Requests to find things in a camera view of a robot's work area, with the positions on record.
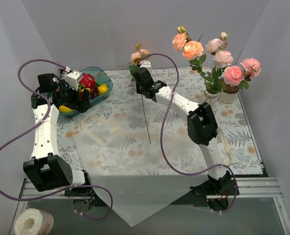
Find white paper roll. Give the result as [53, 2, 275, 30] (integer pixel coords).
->
[14, 208, 54, 235]

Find peach rose stem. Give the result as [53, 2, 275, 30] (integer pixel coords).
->
[172, 26, 211, 90]

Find yellow lemon back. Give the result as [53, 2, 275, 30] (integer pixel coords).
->
[98, 84, 109, 94]

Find white cup brown lid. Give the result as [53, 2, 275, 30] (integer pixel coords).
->
[219, 85, 239, 104]

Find pink artificial flower bouquet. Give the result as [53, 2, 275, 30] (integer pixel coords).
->
[129, 44, 153, 144]

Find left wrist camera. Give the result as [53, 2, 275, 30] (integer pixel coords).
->
[64, 70, 83, 91]

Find dark purple grapes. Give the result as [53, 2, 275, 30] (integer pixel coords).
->
[78, 84, 100, 100]

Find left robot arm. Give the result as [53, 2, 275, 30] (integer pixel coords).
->
[23, 70, 93, 196]

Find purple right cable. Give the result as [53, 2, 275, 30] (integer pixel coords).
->
[139, 53, 239, 212]

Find yellow lemon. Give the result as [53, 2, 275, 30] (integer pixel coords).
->
[98, 84, 109, 94]
[59, 105, 73, 113]

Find white paper bouquet wrap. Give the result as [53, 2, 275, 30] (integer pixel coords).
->
[73, 113, 207, 226]

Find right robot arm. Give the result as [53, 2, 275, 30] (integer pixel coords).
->
[131, 67, 233, 195]

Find yellow lemon front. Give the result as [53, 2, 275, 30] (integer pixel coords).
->
[59, 105, 73, 113]

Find pink rose stem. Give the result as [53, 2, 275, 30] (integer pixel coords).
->
[205, 32, 234, 94]
[220, 58, 262, 94]

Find aluminium frame rail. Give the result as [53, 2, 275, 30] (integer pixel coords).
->
[20, 177, 283, 198]

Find purple cable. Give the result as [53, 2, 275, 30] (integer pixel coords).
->
[0, 58, 113, 220]
[139, 53, 239, 212]

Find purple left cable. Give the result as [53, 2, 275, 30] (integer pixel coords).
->
[0, 58, 113, 220]

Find teal plastic fruit tray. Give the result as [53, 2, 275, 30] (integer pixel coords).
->
[59, 67, 113, 118]

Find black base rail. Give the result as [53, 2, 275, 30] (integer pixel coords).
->
[64, 175, 240, 211]

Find floral patterned table mat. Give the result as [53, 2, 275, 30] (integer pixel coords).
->
[57, 69, 263, 175]

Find red dragon fruit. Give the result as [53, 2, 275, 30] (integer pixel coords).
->
[79, 73, 96, 88]

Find white ribbed ceramic vase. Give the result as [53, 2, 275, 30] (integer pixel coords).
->
[198, 90, 220, 109]

